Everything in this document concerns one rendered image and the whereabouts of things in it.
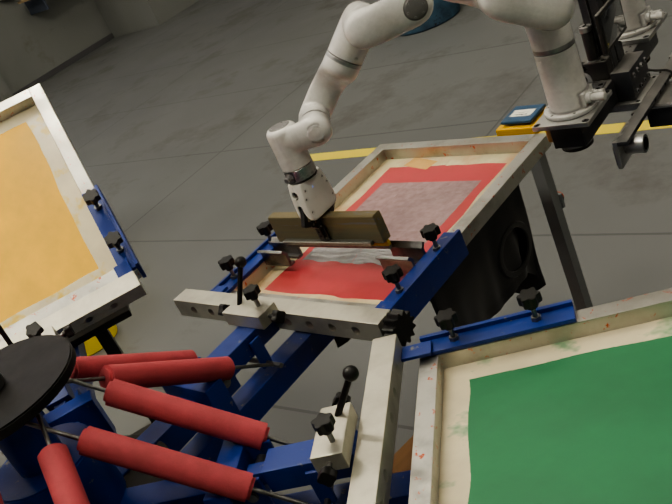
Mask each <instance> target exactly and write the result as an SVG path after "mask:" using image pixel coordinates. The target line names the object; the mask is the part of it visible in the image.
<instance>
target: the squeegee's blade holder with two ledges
mask: <svg viewBox="0 0 672 504"><path fill-rule="evenodd" d="M283 243H284V245H324V246H373V245H374V241H373V240H346V239H331V240H330V241H322V240H320V239H285V240H284V241H283Z"/></svg>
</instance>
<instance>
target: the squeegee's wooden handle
mask: <svg viewBox="0 0 672 504"><path fill-rule="evenodd" d="M320 219H321V222H322V225H323V226H325V227H326V229H327V231H328V233H329V235H330V237H331V239H346V240H373V241H374V243H385V242H386V241H387V239H388V238H389V237H390V236H391V235H390V233H389V231H388V228H387V226H386V224H385V222H384V219H383V217H382V215H381V213H380V211H379V210H372V211H326V212H325V213H324V214H323V215H322V216H321V217H320ZM268 220H269V222H270V224H271V226H272V228H273V230H274V232H275V234H276V236H277V238H278V240H279V241H280V242H283V241H284V240H285V239H320V238H319V236H318V234H317V232H316V230H315V229H313V228H311V227H309V228H302V227H301V218H300V217H299V215H298V213H297V212H273V213H272V214H271V215H270V216H269V217H268Z"/></svg>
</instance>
